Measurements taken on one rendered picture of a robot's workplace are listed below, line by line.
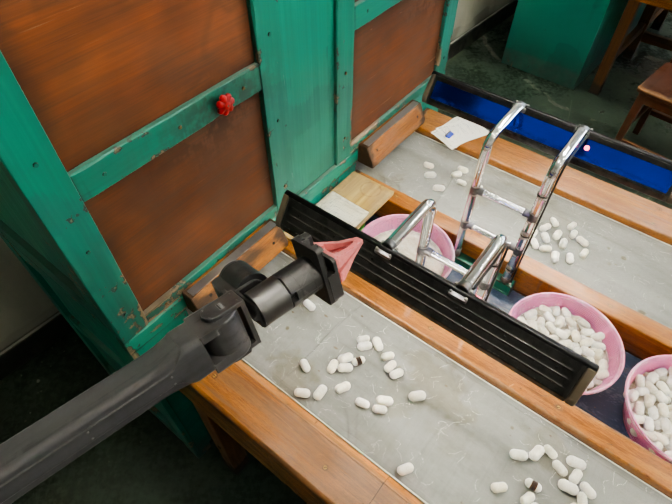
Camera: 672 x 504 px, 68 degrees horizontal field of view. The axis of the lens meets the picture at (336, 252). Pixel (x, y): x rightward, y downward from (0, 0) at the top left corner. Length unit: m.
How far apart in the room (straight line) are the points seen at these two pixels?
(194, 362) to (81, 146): 0.40
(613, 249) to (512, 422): 0.62
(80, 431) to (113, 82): 0.51
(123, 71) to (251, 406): 0.69
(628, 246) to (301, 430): 1.02
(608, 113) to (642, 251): 2.04
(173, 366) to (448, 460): 0.65
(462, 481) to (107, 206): 0.85
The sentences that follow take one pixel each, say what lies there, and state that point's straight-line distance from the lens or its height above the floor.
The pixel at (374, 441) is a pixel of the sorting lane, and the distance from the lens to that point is 1.10.
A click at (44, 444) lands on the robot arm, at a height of 1.23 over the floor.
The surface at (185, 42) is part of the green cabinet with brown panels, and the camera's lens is 0.94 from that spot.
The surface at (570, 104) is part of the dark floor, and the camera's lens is 3.53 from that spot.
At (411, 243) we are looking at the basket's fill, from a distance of 1.40.
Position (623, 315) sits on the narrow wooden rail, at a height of 0.76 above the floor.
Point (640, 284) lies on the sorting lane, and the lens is 1.51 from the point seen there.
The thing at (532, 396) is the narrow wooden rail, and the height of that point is 0.76.
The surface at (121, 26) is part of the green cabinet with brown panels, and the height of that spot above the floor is 1.43.
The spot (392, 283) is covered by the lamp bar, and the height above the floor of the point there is 1.07.
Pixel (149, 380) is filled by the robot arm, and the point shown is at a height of 1.22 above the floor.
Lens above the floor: 1.78
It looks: 50 degrees down
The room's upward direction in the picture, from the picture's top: straight up
